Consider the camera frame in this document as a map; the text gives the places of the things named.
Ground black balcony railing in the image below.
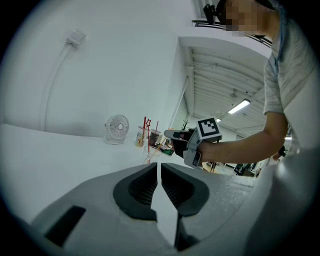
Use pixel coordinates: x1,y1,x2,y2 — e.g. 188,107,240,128
191,19,274,49

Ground long ceiling strip light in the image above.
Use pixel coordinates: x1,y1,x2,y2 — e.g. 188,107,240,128
227,99,252,115

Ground person's head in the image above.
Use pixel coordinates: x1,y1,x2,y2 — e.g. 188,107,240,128
216,0,279,39

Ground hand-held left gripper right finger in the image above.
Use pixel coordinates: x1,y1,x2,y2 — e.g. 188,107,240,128
161,162,259,252

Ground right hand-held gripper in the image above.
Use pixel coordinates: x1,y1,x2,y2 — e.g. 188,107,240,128
163,117,223,169

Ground black tray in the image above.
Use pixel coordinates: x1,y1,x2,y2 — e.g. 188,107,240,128
156,143,175,156

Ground blue lanyard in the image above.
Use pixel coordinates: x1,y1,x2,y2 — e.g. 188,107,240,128
273,9,289,76

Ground white desk fan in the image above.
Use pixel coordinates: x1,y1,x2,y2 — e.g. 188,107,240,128
104,114,131,145

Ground white cable conduit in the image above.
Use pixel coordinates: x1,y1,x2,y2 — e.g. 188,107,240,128
39,44,74,132

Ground clear stemmed glass cup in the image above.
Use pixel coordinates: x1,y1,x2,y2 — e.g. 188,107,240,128
143,144,164,165

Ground person's right forearm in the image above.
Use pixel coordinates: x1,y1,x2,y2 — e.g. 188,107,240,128
197,109,289,165

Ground pale drink cup red straw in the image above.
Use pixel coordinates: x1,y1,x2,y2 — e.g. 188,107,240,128
135,116,149,148

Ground dark drink cup red straw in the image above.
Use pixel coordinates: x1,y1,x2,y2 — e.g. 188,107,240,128
149,121,162,147

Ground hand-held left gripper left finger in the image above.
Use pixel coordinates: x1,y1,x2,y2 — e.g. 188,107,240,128
31,162,174,254

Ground yellow star wand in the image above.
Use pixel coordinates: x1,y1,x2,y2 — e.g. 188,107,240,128
147,127,175,163

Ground black head camera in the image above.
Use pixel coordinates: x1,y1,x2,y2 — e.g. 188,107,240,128
202,3,222,25

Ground white wall socket box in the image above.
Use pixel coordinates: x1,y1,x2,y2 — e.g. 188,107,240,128
65,29,87,49

